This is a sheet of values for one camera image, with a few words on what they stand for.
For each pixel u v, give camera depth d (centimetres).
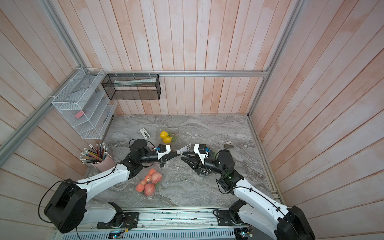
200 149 57
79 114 82
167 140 101
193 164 63
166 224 73
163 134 103
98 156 86
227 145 101
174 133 104
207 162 62
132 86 106
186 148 70
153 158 67
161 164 68
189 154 70
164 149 62
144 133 107
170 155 64
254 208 49
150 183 83
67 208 41
